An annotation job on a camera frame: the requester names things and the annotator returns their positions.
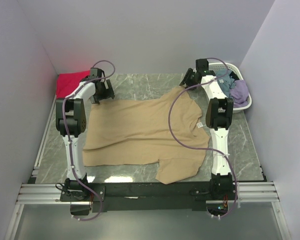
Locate folded red t-shirt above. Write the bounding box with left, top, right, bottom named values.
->
left=56, top=71, right=90, bottom=99

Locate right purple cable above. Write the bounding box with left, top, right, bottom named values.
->
left=168, top=57, right=239, bottom=221

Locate purple cable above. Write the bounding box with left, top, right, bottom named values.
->
left=61, top=59, right=116, bottom=222
left=168, top=57, right=239, bottom=221

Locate blue t-shirt in basket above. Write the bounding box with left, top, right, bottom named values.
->
left=216, top=69, right=236, bottom=98

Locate white laundry basket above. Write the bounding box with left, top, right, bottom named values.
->
left=201, top=62, right=252, bottom=113

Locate purple t-shirt in basket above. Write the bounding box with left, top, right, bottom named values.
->
left=230, top=79, right=249, bottom=108

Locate beige t-shirt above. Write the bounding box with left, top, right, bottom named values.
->
left=83, top=87, right=210, bottom=184

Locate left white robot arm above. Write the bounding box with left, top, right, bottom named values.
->
left=55, top=67, right=115, bottom=202

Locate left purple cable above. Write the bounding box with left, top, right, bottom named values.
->
left=61, top=59, right=116, bottom=222

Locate aluminium frame rail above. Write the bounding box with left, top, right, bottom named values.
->
left=6, top=109, right=291, bottom=240

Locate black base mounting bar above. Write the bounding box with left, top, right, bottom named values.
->
left=55, top=177, right=237, bottom=216

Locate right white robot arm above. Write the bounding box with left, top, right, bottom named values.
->
left=180, top=58, right=235, bottom=200

